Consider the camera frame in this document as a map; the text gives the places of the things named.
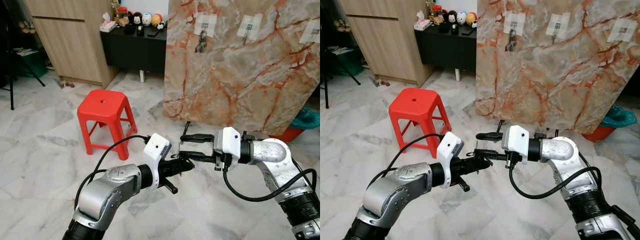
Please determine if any metal hook white adhesive patch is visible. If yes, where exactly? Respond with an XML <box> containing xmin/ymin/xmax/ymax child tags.
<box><xmin>606</xmin><ymin>18</ymin><xmax>638</xmax><ymax>43</ymax></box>
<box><xmin>194</xmin><ymin>13</ymin><xmax>218</xmax><ymax>38</ymax></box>
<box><xmin>237</xmin><ymin>13</ymin><xmax>263</xmax><ymax>47</ymax></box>
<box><xmin>298</xmin><ymin>19</ymin><xmax>321</xmax><ymax>45</ymax></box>
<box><xmin>503</xmin><ymin>12</ymin><xmax>527</xmax><ymax>37</ymax></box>
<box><xmin>546</xmin><ymin>12</ymin><xmax>572</xmax><ymax>45</ymax></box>

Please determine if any red plastic basin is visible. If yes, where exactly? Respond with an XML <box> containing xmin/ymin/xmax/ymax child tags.
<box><xmin>272</xmin><ymin>127</ymin><xmax>303</xmax><ymax>143</ymax></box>
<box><xmin>581</xmin><ymin>125</ymin><xmax>613</xmax><ymax>142</ymax></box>

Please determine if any marble pattern panel board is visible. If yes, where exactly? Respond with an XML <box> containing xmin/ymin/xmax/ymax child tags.
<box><xmin>163</xmin><ymin>0</ymin><xmax>321</xmax><ymax>136</ymax></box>
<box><xmin>475</xmin><ymin>0</ymin><xmax>640</xmax><ymax>135</ymax></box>

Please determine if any red plastic stool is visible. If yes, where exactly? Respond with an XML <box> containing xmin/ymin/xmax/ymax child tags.
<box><xmin>77</xmin><ymin>89</ymin><xmax>138</xmax><ymax>161</ymax></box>
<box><xmin>388</xmin><ymin>87</ymin><xmax>452</xmax><ymax>159</ymax></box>

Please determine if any teal plastic basin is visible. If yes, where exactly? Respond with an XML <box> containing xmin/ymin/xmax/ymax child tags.
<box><xmin>290</xmin><ymin>107</ymin><xmax>321</xmax><ymax>130</ymax></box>
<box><xmin>600</xmin><ymin>105</ymin><xmax>638</xmax><ymax>128</ymax></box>

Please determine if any black low sideboard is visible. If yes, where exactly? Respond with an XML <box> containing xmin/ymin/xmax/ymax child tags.
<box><xmin>415</xmin><ymin>24</ymin><xmax>478</xmax><ymax>82</ymax></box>
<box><xmin>100</xmin><ymin>25</ymin><xmax>168</xmax><ymax>83</ymax></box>

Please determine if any black tripod stand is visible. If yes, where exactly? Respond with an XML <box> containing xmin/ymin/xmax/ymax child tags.
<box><xmin>0</xmin><ymin>0</ymin><xmax>47</xmax><ymax>111</ymax></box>
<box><xmin>320</xmin><ymin>50</ymin><xmax>362</xmax><ymax>109</ymax></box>

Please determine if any pink tissue pack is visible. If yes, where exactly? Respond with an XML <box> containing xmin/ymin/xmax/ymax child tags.
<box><xmin>99</xmin><ymin>14</ymin><xmax>117</xmax><ymax>33</ymax></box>
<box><xmin>414</xmin><ymin>12</ymin><xmax>432</xmax><ymax>31</ymax></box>

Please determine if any light wooden cabinet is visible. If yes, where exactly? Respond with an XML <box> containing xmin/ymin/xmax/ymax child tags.
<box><xmin>23</xmin><ymin>0</ymin><xmax>120</xmax><ymax>89</ymax></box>
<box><xmin>338</xmin><ymin>0</ymin><xmax>435</xmax><ymax>87</ymax></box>

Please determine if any green storage box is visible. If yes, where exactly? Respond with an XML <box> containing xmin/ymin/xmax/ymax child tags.
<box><xmin>327</xmin><ymin>46</ymin><xmax>363</xmax><ymax>77</ymax></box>
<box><xmin>14</xmin><ymin>47</ymin><xmax>48</xmax><ymax>78</ymax></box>

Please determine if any glass display cabinet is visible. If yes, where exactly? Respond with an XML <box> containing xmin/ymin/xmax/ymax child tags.
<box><xmin>330</xmin><ymin>0</ymin><xmax>351</xmax><ymax>48</ymax></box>
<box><xmin>14</xmin><ymin>0</ymin><xmax>38</xmax><ymax>51</ymax></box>

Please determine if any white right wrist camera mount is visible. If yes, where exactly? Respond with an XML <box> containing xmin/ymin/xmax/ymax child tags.
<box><xmin>213</xmin><ymin>127</ymin><xmax>242</xmax><ymax>168</ymax></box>
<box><xmin>501</xmin><ymin>125</ymin><xmax>531</xmax><ymax>166</ymax></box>

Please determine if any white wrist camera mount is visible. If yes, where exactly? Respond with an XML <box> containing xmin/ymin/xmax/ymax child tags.
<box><xmin>501</xmin><ymin>125</ymin><xmax>531</xmax><ymax>166</ymax></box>
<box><xmin>436</xmin><ymin>131</ymin><xmax>465</xmax><ymax>188</ymax></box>
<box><xmin>143</xmin><ymin>133</ymin><xmax>172</xmax><ymax>190</ymax></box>
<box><xmin>213</xmin><ymin>127</ymin><xmax>242</xmax><ymax>168</ymax></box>

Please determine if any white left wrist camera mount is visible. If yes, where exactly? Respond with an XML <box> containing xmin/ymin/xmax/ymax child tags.
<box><xmin>143</xmin><ymin>133</ymin><xmax>172</xmax><ymax>190</ymax></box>
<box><xmin>436</xmin><ymin>131</ymin><xmax>465</xmax><ymax>188</ymax></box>

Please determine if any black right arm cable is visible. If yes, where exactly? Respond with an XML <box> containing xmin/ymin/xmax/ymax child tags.
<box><xmin>222</xmin><ymin>157</ymin><xmax>318</xmax><ymax>203</ymax></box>
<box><xmin>509</xmin><ymin>156</ymin><xmax>602</xmax><ymax>201</ymax></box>

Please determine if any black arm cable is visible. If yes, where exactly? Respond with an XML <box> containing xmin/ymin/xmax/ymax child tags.
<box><xmin>509</xmin><ymin>156</ymin><xmax>602</xmax><ymax>201</ymax></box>
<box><xmin>370</xmin><ymin>132</ymin><xmax>443</xmax><ymax>201</ymax></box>
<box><xmin>75</xmin><ymin>134</ymin><xmax>151</xmax><ymax>211</ymax></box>
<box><xmin>222</xmin><ymin>157</ymin><xmax>318</xmax><ymax>203</ymax></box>

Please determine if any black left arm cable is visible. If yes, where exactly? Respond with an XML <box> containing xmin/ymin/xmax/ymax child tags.
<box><xmin>75</xmin><ymin>134</ymin><xmax>151</xmax><ymax>211</ymax></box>
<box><xmin>370</xmin><ymin>132</ymin><xmax>443</xmax><ymax>201</ymax></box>

